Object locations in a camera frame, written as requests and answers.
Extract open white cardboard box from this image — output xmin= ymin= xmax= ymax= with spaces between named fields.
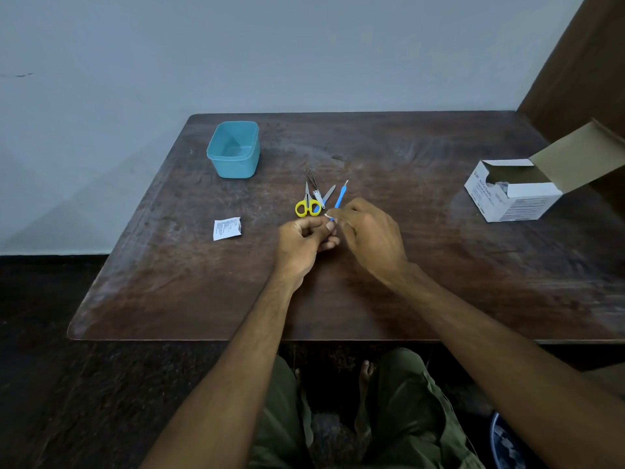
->
xmin=463 ymin=119 xmax=625 ymax=224

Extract person's right hand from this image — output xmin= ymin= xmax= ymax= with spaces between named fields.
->
xmin=325 ymin=197 xmax=411 ymax=286

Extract person's right forearm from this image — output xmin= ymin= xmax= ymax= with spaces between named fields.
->
xmin=388 ymin=262 xmax=625 ymax=469

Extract yellow handled scissors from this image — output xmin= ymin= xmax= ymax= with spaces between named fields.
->
xmin=294 ymin=182 xmax=323 ymax=218

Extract person's left forearm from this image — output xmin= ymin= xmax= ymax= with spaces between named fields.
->
xmin=141 ymin=267 xmax=306 ymax=469

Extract person's right foot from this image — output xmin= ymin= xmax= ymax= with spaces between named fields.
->
xmin=358 ymin=361 xmax=377 ymax=403

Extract person's left hand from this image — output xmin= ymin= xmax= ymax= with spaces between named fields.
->
xmin=275 ymin=217 xmax=340 ymax=285

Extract olive green trousers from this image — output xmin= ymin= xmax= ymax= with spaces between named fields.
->
xmin=246 ymin=348 xmax=484 ymax=469

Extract blue white patterned object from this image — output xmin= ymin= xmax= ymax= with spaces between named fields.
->
xmin=490 ymin=411 xmax=535 ymax=469

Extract white printed sachet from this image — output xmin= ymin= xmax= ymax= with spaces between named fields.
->
xmin=213 ymin=217 xmax=242 ymax=242

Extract teal plastic container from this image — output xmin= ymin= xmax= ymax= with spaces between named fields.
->
xmin=206 ymin=121 xmax=261 ymax=179

